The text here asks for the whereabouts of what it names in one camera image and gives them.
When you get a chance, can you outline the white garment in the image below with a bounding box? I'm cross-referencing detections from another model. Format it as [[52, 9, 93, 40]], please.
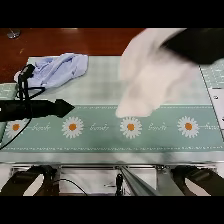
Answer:
[[114, 27, 202, 120]]

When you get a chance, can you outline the light blue shirt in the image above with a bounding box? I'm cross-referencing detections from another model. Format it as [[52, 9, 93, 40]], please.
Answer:
[[13, 52, 90, 90]]

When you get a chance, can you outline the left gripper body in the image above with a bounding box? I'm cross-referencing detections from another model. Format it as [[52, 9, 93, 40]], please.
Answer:
[[30, 99, 58, 119]]

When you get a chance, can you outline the black cable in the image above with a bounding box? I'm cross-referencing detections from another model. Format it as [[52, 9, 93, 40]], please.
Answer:
[[0, 85, 47, 151], [52, 178, 90, 197]]

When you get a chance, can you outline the silver frame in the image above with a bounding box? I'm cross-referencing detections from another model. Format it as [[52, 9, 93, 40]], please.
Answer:
[[0, 87, 224, 197]]

